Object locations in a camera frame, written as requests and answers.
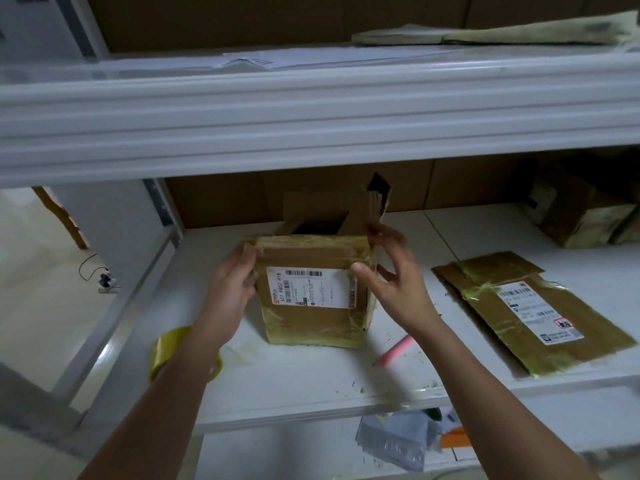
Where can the pink utility knife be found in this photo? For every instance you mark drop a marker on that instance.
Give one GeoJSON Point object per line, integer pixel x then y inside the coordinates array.
{"type": "Point", "coordinates": [395, 351]}

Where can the yellow tape roll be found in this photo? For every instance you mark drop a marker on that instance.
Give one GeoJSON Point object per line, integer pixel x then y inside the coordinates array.
{"type": "Point", "coordinates": [165, 350]}

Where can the white power strip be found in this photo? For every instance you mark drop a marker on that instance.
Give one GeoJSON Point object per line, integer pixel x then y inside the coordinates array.
{"type": "Point", "coordinates": [107, 283]}

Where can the wide barcode label cardboard box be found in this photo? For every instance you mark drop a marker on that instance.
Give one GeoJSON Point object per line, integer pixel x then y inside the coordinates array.
{"type": "Point", "coordinates": [310, 315]}

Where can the stack of cardboard boxes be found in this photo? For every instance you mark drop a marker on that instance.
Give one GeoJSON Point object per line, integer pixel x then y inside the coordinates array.
{"type": "Point", "coordinates": [540, 315]}

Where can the person's left hand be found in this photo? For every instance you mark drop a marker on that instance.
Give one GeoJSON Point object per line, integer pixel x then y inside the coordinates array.
{"type": "Point", "coordinates": [225, 305]}

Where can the person's right forearm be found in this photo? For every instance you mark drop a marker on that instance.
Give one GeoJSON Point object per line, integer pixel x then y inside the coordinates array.
{"type": "Point", "coordinates": [500, 410]}

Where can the person's right hand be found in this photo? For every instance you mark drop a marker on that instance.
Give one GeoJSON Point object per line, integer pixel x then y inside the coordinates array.
{"type": "Point", "coordinates": [405, 290]}

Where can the person's left forearm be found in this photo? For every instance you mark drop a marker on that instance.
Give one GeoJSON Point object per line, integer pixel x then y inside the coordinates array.
{"type": "Point", "coordinates": [150, 420]}

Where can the white metal shelf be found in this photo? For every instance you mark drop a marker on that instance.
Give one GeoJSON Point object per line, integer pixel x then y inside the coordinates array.
{"type": "Point", "coordinates": [300, 115]}

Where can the package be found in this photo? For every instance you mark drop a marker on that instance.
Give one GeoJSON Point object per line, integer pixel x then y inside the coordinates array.
{"type": "Point", "coordinates": [500, 35]}

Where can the wooden chair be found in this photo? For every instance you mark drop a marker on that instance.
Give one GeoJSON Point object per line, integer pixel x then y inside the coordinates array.
{"type": "Point", "coordinates": [60, 217]}

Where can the orange plastic object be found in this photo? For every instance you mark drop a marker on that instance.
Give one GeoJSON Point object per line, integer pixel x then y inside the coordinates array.
{"type": "Point", "coordinates": [456, 438]}

